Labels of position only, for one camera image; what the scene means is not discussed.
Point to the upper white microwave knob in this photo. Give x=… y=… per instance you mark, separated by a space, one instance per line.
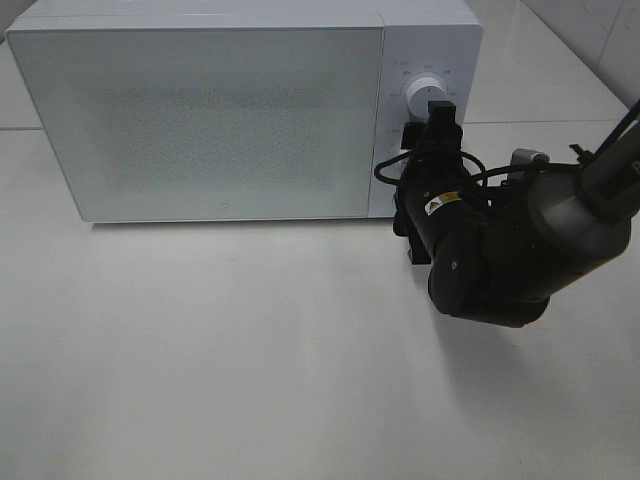
x=423 y=89

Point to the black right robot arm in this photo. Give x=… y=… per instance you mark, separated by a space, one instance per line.
x=500 y=242

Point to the white microwave oven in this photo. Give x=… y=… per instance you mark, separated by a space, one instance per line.
x=439 y=37

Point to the white microwave door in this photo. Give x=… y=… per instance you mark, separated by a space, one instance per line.
x=189 y=125

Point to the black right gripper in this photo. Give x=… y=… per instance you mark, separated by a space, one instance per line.
x=435 y=212

